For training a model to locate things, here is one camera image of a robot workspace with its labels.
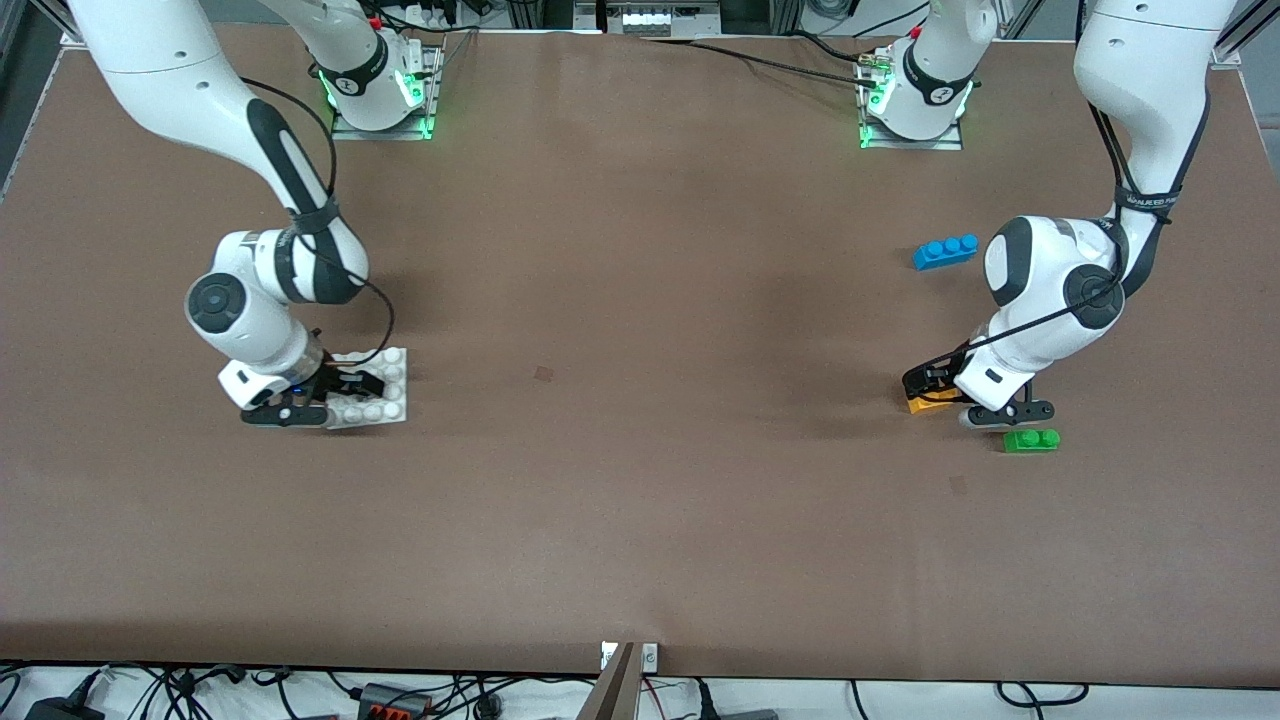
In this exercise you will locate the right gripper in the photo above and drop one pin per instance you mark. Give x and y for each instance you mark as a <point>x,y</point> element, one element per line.
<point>332,381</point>

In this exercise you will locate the small metal edge bracket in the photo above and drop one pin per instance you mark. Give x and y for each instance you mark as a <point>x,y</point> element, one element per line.
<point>650,656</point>

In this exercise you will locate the black power adapter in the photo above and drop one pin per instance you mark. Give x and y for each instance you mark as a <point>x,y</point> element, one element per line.
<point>65,709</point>

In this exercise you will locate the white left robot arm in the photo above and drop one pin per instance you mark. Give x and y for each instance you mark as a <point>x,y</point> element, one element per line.
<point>1140,90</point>

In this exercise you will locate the white studded base plate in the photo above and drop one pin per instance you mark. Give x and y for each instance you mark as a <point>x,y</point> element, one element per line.
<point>385,385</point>

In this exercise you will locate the blue toy block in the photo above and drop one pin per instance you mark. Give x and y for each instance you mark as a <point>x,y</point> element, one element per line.
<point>945,251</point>

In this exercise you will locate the wooden post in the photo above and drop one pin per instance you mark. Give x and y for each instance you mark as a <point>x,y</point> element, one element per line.
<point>612,690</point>

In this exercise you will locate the black orange power strip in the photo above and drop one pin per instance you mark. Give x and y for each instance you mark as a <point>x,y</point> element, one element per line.
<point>395,703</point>

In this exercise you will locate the aluminium corner profile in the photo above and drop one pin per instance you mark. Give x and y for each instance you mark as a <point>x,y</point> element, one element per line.
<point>1225,52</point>

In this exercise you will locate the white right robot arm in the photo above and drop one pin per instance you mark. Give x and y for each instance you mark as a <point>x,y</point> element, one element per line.
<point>200,90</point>

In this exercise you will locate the green toy block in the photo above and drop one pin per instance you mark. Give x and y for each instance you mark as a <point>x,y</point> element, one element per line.
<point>1031,440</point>

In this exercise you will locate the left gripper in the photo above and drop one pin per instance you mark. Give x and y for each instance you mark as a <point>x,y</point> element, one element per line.
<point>941,375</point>

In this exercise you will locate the yellow toy block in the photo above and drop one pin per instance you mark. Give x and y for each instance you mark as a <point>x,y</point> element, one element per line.
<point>925,405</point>

